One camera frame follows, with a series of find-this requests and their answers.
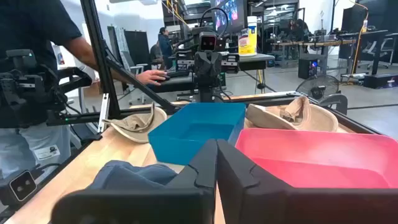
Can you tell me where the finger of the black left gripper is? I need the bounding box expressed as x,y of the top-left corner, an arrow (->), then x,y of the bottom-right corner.
194,52 -> 209,78
208,52 -> 223,78

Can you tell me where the computer monitor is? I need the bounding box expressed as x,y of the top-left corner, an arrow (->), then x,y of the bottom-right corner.
211,0 -> 248,35

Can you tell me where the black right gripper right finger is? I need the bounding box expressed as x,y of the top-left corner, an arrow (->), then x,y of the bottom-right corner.
217,139 -> 398,224

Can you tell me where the person's hand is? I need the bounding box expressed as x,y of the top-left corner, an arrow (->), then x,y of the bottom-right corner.
136,69 -> 170,86

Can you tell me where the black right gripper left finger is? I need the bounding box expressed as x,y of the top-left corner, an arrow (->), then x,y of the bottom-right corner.
51,139 -> 218,224

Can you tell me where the grey office chair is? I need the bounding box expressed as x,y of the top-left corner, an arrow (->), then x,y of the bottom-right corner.
119,49 -> 149,77

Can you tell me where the black office desk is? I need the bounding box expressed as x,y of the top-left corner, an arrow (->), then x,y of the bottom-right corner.
148,52 -> 276,94

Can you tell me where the orange hanging cable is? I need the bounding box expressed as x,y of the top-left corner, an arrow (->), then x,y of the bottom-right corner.
348,0 -> 370,78

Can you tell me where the black computer tower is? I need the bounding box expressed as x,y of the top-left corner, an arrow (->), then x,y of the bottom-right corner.
297,58 -> 318,80

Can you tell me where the black aluminium rig frame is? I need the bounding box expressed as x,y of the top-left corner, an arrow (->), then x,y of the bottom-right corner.
46,0 -> 386,138

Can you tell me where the blue plastic bin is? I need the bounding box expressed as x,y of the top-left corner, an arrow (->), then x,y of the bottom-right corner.
147,102 -> 247,166

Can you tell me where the person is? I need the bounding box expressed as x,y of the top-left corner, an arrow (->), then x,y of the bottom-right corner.
149,40 -> 164,65
157,27 -> 174,70
0,0 -> 170,184

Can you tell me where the dark khaki brimmed hat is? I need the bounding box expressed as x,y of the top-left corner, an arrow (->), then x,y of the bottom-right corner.
102,101 -> 168,144

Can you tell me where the black floor fan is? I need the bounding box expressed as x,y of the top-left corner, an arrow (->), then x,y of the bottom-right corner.
294,73 -> 340,101

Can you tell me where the small table-level camera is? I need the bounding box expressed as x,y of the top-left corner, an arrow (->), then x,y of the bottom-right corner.
8,170 -> 38,202

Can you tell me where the red plastic bin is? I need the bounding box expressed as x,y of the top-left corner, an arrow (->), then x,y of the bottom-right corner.
235,128 -> 398,190

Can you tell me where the yellow wipes canister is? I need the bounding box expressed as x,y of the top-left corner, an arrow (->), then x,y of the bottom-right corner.
238,16 -> 258,57

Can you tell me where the black left wrist camera cable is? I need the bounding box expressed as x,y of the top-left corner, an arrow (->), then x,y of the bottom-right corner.
199,6 -> 229,40

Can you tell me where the black partition panel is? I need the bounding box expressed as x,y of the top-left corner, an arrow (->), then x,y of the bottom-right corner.
124,30 -> 152,65

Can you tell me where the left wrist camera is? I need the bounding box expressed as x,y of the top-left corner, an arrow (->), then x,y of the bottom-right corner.
198,30 -> 218,52

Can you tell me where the light beige brimmed hat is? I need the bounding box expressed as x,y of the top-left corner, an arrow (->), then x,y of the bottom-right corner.
245,95 -> 339,133

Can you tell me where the black standing desk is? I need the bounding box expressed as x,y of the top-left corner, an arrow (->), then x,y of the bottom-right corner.
338,29 -> 398,90

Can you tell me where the blue denim cap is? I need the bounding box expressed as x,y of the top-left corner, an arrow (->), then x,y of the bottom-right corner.
88,160 -> 178,190

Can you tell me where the wooden workbench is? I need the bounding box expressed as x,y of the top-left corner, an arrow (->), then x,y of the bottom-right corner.
271,39 -> 358,68

